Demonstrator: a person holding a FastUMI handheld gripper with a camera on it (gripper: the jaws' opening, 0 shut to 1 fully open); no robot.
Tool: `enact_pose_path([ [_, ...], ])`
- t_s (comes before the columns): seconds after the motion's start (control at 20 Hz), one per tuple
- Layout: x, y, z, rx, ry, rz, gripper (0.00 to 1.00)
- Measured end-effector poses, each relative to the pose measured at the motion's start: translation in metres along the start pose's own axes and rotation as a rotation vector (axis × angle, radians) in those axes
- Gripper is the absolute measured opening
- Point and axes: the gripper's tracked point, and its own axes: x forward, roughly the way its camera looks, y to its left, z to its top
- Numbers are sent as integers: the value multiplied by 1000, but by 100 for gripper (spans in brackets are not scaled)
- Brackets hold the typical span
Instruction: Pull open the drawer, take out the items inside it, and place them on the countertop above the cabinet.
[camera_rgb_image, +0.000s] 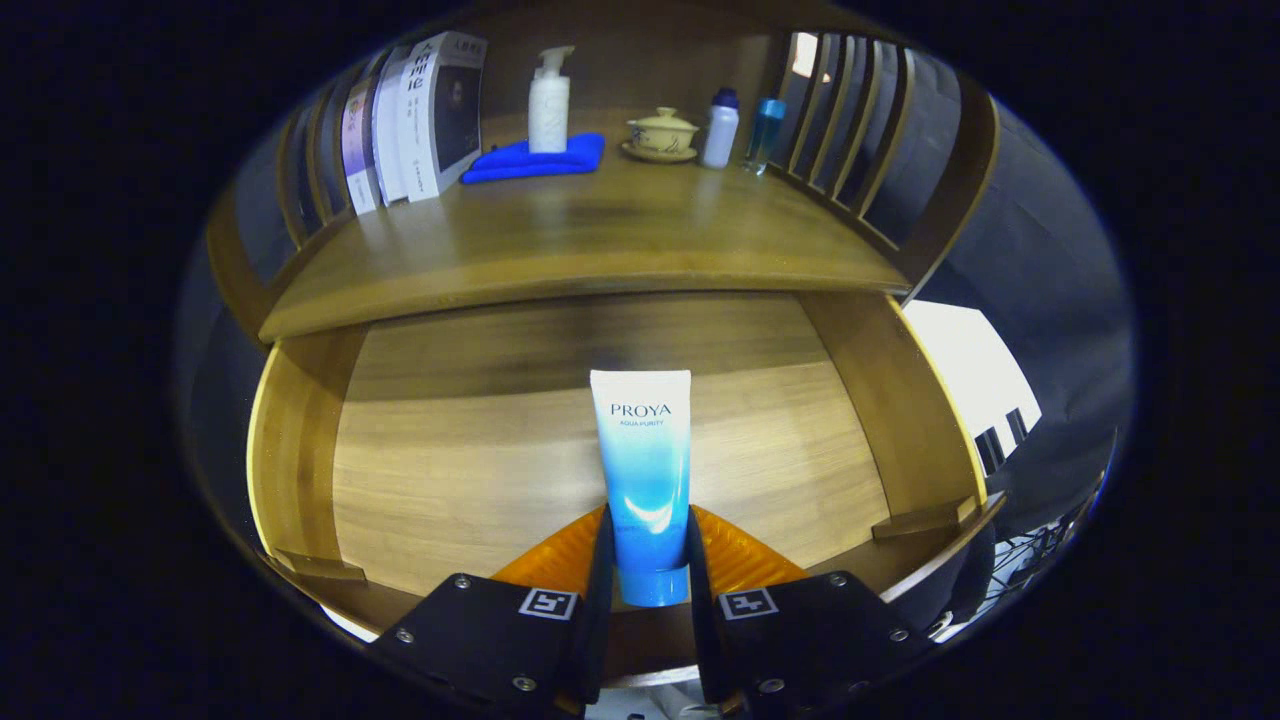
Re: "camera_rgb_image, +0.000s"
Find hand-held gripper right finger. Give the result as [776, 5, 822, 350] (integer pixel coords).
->
[685, 505, 936, 716]

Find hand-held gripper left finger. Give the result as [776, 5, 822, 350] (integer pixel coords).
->
[365, 505, 616, 719]

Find blue white cosmetic tube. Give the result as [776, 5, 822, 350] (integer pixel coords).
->
[589, 369, 693, 608]

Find brown wooden drawer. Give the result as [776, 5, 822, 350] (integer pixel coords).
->
[245, 290, 1006, 691]

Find white grey drawer unit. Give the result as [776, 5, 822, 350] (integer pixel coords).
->
[900, 298, 1043, 479]

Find brown wooden countertop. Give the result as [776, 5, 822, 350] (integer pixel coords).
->
[258, 130, 911, 343]

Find brown wooden cabinet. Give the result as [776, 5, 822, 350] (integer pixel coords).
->
[205, 0, 1001, 346]

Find blue folded cloth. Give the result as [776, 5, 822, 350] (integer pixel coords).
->
[460, 132, 607, 186]

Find beige lidded teacup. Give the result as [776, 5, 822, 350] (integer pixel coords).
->
[620, 106, 700, 164]

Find teal clear bottle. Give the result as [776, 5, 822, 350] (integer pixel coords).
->
[742, 97, 788, 176]

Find white bottle blue cap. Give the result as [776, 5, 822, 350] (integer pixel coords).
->
[700, 88, 741, 169]

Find white pump bottle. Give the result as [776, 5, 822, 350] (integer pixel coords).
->
[527, 45, 576, 154]

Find purple book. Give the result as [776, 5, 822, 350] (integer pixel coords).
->
[340, 78, 383, 216]

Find thin white book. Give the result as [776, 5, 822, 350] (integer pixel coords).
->
[370, 50, 413, 208]

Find thick white book dark cover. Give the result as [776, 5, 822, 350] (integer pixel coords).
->
[397, 30, 489, 203]

